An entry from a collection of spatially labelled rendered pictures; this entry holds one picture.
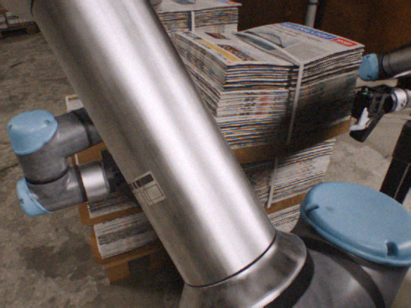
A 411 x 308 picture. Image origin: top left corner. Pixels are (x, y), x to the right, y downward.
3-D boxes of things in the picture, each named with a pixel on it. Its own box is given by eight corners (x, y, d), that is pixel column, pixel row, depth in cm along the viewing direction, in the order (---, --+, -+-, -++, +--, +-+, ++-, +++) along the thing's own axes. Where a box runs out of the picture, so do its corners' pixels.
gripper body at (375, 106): (350, 88, 90) (379, 81, 94) (343, 115, 95) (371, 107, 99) (372, 97, 84) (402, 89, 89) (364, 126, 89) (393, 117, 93)
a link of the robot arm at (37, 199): (12, 193, 53) (29, 229, 58) (81, 175, 57) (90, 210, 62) (13, 168, 59) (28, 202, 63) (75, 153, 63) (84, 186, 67)
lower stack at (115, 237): (108, 286, 140) (76, 180, 106) (87, 184, 197) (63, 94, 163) (173, 263, 150) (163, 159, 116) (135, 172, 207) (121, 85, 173)
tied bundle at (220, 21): (145, 84, 115) (138, 16, 102) (126, 61, 137) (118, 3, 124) (237, 69, 128) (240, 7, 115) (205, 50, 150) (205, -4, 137)
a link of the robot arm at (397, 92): (380, 105, 101) (403, 116, 95) (370, 108, 99) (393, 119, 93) (387, 83, 97) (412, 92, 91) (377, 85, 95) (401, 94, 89)
